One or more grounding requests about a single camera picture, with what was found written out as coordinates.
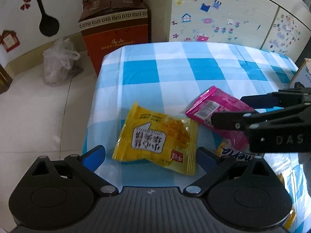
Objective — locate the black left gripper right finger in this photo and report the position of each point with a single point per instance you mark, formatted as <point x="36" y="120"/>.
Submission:
<point x="215" y="168"/>

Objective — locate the yellow wafer snack packet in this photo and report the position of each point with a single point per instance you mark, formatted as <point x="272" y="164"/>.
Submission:
<point x="164" y="140"/>

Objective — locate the red brown cardboard box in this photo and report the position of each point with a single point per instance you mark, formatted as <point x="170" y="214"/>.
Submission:
<point x="107" y="25"/>

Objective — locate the gold white snack packet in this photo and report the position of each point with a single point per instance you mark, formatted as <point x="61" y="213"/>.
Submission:
<point x="226" y="148"/>

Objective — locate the cream cabinet with stickers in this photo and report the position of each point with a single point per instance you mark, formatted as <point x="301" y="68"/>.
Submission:
<point x="280" y="26"/>

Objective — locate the pink snack packet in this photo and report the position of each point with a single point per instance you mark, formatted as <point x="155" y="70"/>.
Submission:
<point x="219" y="112"/>

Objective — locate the black vase wall decal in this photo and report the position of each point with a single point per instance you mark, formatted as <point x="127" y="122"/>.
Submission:
<point x="48" y="26"/>

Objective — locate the clear plastic bag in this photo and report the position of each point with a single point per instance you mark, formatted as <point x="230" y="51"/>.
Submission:
<point x="61" y="62"/>

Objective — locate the red house wall socket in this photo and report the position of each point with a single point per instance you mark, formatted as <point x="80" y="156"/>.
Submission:
<point x="9" y="40"/>

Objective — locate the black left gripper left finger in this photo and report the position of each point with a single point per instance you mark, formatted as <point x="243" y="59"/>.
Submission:
<point x="85" y="166"/>

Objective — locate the wooden door frame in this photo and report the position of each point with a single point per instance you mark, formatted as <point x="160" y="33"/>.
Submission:
<point x="5" y="80"/>

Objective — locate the white cardboard milk box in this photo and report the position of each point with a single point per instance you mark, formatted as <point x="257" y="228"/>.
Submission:
<point x="302" y="78"/>

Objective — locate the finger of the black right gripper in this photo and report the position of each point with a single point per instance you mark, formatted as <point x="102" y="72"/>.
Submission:
<point x="281" y="98"/>
<point x="302" y="111"/>

